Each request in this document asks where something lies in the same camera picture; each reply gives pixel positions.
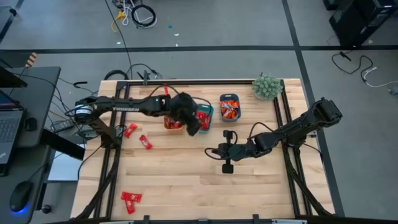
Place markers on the red KitKat candy bar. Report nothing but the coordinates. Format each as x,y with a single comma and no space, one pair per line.
131,197
129,207
145,142
201,117
130,130
207,123

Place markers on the light teal plastic bin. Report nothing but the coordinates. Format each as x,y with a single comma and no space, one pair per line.
209,108

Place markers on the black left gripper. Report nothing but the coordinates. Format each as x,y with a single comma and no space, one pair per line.
185,109

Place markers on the orange Reese's candy pack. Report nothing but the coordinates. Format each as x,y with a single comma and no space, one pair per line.
230,114
225,104

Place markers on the black desk leg beam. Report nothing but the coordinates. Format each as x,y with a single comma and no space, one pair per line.
65,146

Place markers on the black computer mouse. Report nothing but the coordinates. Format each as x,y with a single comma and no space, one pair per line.
20,196

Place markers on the dark grey desk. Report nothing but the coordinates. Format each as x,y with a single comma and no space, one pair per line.
40,93

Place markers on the red candy packets mid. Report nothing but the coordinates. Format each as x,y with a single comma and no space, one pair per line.
235,104

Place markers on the grey open laptop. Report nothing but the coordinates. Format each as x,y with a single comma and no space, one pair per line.
9,127

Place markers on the black aluminium table frame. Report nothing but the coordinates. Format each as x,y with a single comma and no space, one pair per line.
217,82

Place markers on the small black desk device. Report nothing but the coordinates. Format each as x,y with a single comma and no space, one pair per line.
30,124

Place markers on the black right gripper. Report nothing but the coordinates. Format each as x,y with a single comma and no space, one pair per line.
233,152

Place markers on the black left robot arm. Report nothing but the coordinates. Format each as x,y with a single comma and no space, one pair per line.
126,109

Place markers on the artificial green potted plant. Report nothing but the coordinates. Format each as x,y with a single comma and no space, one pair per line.
267,87

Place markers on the small grey floor object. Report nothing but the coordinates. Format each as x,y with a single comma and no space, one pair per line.
394,90

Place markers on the orange black striped marker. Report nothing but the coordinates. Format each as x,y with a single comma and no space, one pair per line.
31,59

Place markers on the black castor wheel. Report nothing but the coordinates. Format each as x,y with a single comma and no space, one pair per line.
46,209

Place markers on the black power adapter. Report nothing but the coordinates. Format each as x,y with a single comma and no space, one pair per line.
62,125

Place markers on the yellow plastic bin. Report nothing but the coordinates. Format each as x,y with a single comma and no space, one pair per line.
174,129

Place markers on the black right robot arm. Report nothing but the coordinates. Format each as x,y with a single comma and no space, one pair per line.
298,127

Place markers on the dark teal plastic bin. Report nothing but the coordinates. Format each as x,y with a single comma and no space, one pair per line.
230,120

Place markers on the black equipment cabinet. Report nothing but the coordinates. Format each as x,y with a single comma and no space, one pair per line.
357,21

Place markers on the red Skittles candy bag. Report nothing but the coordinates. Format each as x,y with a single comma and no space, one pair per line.
178,125
169,123

